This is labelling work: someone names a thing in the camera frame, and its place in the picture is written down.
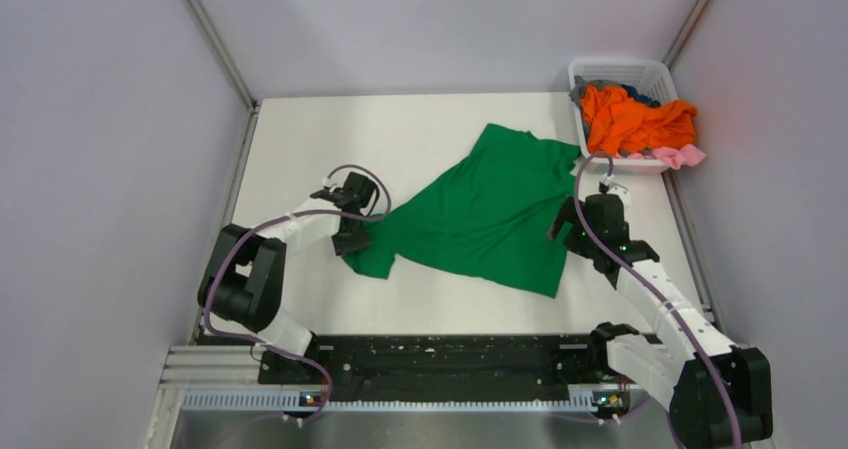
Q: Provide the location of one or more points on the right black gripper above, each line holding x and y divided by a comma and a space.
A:
565, 214

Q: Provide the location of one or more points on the orange t-shirt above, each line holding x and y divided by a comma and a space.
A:
618, 124

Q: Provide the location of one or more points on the blue garment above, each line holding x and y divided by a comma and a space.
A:
637, 96

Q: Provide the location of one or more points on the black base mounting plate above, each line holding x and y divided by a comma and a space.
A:
444, 368

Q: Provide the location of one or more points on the pink garment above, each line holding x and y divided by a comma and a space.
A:
689, 155

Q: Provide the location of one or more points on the aluminium frame rail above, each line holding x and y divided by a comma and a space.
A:
222, 373

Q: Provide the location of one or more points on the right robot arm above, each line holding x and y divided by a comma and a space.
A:
716, 392

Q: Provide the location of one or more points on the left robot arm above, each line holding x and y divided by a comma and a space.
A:
241, 293

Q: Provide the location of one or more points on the grey garment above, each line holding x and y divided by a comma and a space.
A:
580, 87

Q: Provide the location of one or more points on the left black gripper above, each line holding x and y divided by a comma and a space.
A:
359, 243

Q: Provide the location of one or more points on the white plastic laundry basket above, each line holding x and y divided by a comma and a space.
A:
651, 78

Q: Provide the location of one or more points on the green t-shirt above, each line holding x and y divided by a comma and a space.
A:
485, 217

